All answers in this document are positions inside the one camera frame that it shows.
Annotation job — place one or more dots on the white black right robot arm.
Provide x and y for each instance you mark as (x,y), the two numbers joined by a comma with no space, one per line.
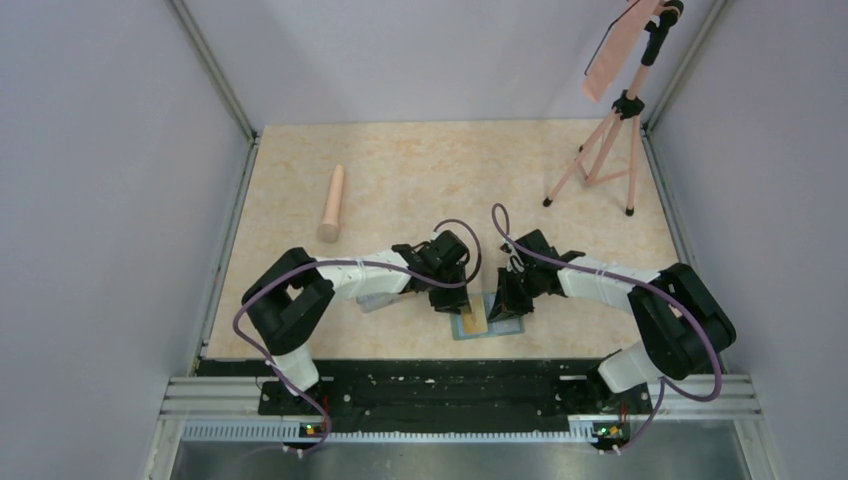
(682,328)

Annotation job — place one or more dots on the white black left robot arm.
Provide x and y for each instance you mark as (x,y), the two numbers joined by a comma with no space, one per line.
(287,302)

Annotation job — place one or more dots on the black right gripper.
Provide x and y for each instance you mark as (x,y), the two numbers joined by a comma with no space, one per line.
(506,305)

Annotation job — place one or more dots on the pink flat panel on tripod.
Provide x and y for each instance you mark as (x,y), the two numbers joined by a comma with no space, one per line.
(616,46)

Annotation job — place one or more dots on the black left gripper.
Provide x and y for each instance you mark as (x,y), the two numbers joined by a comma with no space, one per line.
(452,302)

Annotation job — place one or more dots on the grey slotted cable duct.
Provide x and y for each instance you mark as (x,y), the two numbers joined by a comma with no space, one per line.
(294,432)

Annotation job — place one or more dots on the pink cylindrical handle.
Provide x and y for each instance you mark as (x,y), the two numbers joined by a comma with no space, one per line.
(329,227)

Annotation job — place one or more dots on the gold credit card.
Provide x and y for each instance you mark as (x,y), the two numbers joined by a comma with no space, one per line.
(474,321)

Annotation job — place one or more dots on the clear plastic card box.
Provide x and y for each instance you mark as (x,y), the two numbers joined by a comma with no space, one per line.
(371,303)

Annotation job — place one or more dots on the pink tripod stand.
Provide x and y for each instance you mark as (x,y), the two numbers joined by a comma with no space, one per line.
(627,108)

